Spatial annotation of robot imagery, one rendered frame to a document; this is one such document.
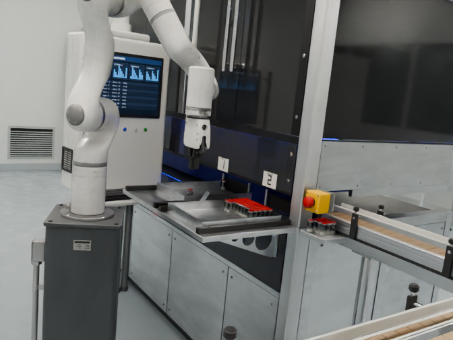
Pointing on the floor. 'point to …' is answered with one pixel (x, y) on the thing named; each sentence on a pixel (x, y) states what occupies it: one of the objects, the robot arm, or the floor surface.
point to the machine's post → (307, 164)
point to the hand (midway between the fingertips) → (193, 162)
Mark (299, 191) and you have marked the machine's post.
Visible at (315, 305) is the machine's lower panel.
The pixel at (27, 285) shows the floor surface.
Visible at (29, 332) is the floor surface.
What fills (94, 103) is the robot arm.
